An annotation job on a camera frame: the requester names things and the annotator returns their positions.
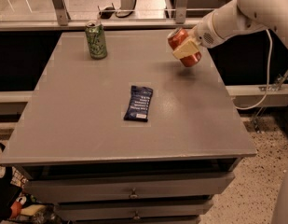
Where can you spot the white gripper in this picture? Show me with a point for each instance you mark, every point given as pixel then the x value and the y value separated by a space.
pixel 203 34

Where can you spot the red coke can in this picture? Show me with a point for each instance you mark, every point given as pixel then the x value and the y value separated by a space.
pixel 175 38

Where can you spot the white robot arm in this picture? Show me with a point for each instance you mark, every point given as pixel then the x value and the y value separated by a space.
pixel 238 17

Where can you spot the green soda can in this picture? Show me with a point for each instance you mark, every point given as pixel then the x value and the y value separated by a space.
pixel 96 40

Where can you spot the blue snack bar packet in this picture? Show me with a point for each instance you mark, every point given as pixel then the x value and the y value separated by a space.
pixel 140 99

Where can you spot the black object behind railing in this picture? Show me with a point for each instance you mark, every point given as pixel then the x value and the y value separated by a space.
pixel 106 13

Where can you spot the grey drawer cabinet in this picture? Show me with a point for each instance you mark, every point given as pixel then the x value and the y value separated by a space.
pixel 134 138

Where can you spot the top grey drawer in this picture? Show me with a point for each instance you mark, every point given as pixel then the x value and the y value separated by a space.
pixel 128 187

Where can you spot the grey drawer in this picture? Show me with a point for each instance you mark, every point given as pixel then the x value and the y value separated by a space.
pixel 128 187
pixel 133 210

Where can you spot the penguin plush toy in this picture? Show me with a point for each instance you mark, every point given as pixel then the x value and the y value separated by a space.
pixel 12 203

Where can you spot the metal railing frame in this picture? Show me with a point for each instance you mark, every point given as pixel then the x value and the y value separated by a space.
pixel 42 15

